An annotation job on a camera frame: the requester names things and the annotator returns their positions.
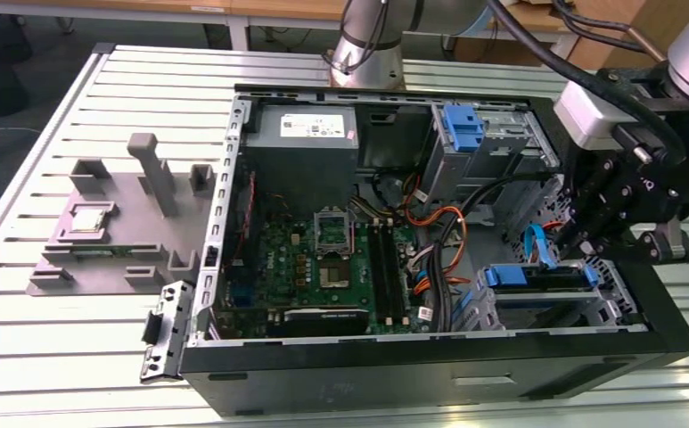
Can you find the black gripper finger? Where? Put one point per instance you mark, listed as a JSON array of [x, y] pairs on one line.
[[612, 227], [588, 187]]

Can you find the hard disk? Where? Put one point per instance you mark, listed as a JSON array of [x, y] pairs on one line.
[[508, 275]]

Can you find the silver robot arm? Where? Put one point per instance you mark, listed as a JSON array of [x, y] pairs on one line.
[[368, 62]]

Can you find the metal disk bay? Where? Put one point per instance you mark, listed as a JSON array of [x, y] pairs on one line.
[[547, 296]]

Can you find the tall metal drive cage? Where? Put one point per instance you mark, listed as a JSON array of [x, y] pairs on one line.
[[457, 169]]

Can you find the blue drive bay latch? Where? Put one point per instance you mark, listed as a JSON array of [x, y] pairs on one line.
[[463, 129]]

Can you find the black RAM slot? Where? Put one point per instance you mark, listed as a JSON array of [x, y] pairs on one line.
[[397, 272], [383, 272]]

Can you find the brown wooden cabinet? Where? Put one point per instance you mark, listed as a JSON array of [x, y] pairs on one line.
[[648, 13]]

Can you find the CPU socket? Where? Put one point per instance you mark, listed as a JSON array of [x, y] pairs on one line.
[[336, 274]]

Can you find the grey power supply unit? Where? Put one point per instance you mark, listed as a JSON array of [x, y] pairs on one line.
[[297, 174]]

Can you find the black PC case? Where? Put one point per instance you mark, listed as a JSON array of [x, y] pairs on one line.
[[380, 379]]

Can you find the black graphics card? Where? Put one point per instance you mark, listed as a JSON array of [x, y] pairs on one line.
[[320, 318]]

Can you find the green motherboard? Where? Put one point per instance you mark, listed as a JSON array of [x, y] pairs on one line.
[[273, 241]]

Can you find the grey parts rack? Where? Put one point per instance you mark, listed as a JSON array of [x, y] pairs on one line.
[[142, 227]]

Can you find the grey hinged slot retainer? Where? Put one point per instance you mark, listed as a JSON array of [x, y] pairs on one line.
[[172, 339]]

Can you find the green RAM stick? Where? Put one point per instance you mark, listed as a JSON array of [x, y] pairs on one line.
[[104, 253]]

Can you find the silver CPU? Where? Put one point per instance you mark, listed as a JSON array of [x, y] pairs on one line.
[[89, 219]]

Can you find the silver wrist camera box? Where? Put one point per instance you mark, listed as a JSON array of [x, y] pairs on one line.
[[588, 116]]

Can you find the wooden desk white frame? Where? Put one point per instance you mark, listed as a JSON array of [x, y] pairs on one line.
[[142, 4]]

